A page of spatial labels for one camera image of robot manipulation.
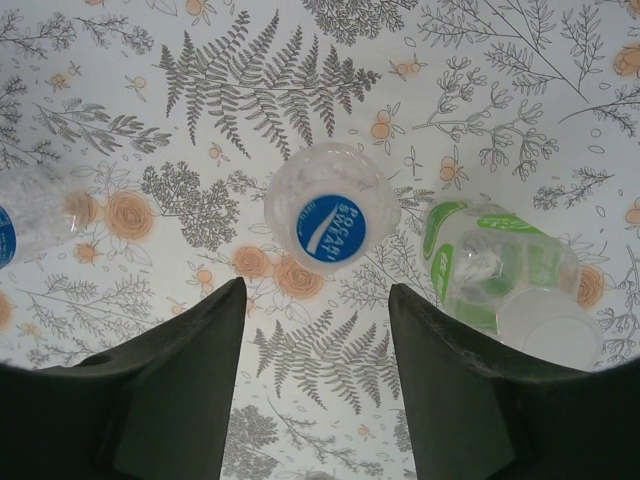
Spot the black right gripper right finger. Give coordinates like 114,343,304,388
388,282,640,480

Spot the clear plastic bottle blue label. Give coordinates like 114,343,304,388
263,141,401,274

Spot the green label plastic bottle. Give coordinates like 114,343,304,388
422,198,585,336

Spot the plain white bottle cap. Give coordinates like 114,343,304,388
497,288,604,374

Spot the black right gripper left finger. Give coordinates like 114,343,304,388
0,277,248,480

